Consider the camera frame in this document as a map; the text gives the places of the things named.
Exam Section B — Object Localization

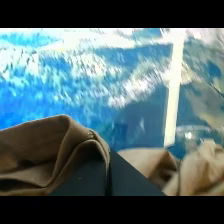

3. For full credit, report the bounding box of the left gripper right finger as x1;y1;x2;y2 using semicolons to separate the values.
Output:
107;147;167;197

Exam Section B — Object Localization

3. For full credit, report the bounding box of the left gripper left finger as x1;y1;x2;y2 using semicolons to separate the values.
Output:
49;159;108;197

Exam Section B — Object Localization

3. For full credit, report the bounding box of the brown shirt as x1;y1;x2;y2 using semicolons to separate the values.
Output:
0;114;224;197

